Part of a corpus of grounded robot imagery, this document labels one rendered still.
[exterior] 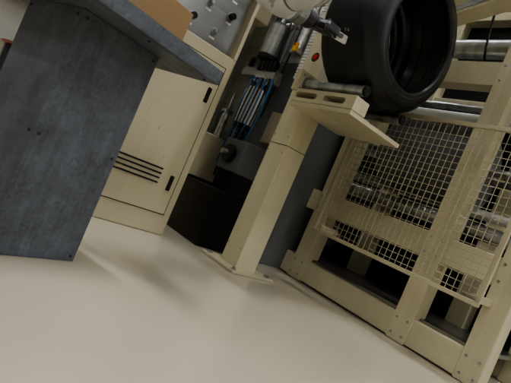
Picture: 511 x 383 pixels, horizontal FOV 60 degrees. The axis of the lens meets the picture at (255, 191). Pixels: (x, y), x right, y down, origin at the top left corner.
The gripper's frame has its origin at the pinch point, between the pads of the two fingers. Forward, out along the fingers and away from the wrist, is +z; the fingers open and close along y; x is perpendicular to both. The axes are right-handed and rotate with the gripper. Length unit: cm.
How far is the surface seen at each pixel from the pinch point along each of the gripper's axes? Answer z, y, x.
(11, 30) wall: 5, 813, -18
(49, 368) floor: -96, -62, 92
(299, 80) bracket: 9.1, 25.2, 15.6
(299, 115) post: 18.1, 27.9, 29.6
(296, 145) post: 22, 28, 43
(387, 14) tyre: 7.6, -12.2, -11.6
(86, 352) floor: -89, -56, 93
